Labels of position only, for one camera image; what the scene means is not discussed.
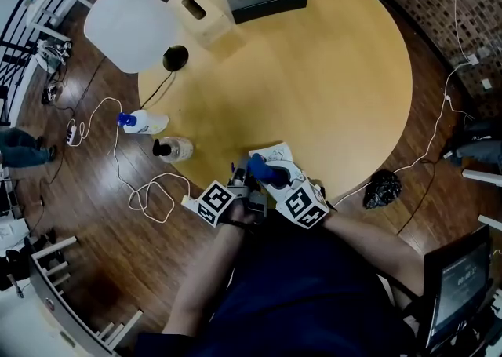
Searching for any black plastic bag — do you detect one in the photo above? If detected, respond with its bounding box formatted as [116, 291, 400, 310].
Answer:
[362, 169, 402, 210]

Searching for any black railing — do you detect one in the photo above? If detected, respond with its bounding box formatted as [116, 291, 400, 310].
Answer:
[0, 0, 103, 125]

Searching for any person's right forearm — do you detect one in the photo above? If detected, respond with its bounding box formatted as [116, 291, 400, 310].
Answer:
[325, 212, 427, 296]

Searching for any white power adapter block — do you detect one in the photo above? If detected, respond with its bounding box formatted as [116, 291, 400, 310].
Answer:
[180, 195, 205, 215]

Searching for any white bottle blue cap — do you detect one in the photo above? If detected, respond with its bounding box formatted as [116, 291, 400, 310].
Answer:
[116, 109, 170, 136]

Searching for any black floor cable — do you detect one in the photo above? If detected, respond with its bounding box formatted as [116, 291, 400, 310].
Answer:
[395, 158, 436, 237]

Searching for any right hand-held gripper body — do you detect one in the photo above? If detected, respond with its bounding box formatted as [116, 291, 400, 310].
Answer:
[274, 178, 331, 230]

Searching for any white grey rack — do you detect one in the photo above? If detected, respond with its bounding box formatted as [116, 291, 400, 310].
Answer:
[0, 229, 144, 357]

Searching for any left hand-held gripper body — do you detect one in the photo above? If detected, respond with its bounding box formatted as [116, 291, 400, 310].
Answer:
[197, 180, 272, 228]

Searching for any white device with cables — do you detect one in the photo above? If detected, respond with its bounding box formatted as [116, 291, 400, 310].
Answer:
[35, 39, 74, 74]

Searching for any clear black-pump bottle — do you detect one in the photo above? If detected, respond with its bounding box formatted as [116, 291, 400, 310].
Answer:
[151, 136, 194, 164]

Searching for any wooden tissue box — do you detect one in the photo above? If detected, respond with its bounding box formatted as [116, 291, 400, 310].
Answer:
[166, 0, 240, 50]

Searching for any person's left hand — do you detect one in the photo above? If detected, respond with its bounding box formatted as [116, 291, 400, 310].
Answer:
[228, 200, 259, 228]

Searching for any black lamp cable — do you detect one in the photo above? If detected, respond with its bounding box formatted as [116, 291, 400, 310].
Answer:
[139, 68, 177, 111]

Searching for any white table lamp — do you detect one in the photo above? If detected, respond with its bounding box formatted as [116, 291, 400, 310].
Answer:
[83, 0, 190, 74]

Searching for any long white wall cable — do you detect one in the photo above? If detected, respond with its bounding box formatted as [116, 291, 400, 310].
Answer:
[333, 0, 478, 207]

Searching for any white power strip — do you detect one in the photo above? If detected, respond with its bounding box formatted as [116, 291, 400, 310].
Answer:
[65, 119, 78, 148]

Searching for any person's dark blue clothing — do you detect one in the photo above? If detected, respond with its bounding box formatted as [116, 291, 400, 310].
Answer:
[135, 213, 417, 357]

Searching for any person's left forearm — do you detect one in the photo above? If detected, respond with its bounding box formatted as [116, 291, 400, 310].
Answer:
[162, 221, 246, 339]

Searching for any blue cloth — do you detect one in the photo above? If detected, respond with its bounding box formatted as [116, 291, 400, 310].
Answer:
[246, 152, 290, 188]

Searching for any looped white cable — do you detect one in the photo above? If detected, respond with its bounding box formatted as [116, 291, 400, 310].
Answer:
[76, 96, 193, 225]

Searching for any black monitor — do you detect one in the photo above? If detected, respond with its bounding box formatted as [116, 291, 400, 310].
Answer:
[417, 225, 495, 357]

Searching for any black power adapter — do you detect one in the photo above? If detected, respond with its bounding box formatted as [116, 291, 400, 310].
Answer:
[41, 84, 60, 105]

